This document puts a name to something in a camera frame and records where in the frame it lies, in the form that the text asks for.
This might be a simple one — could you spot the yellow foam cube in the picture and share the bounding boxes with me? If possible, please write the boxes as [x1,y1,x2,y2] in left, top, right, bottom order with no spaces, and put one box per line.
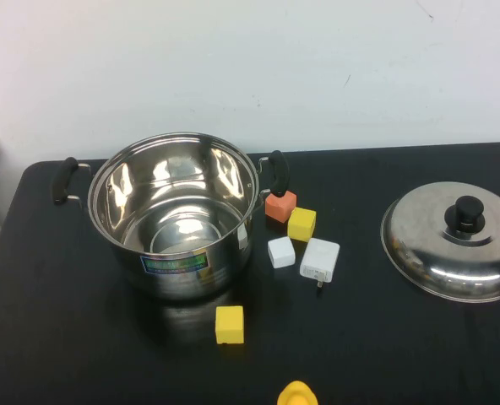
[215,305,245,345]
[286,207,318,243]

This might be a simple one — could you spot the steel lid with black knob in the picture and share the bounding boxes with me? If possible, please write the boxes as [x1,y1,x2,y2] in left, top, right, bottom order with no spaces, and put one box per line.
[380,181,500,304]

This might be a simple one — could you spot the white power adapter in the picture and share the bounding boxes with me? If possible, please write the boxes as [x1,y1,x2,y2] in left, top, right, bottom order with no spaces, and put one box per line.
[299,237,340,290]

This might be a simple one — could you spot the white foam cube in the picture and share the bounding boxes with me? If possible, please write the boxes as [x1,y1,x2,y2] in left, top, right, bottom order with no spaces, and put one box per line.
[267,236,297,270]

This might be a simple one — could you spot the orange foam cube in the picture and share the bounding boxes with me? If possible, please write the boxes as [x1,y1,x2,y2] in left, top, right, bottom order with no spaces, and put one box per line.
[264,190,298,224]

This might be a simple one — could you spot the yellow rounded plastic object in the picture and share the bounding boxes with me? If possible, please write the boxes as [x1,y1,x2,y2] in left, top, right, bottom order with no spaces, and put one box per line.
[277,381,318,405]

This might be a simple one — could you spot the stainless steel pot black handles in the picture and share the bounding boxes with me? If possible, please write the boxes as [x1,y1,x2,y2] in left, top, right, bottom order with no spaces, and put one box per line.
[52,132,291,301]

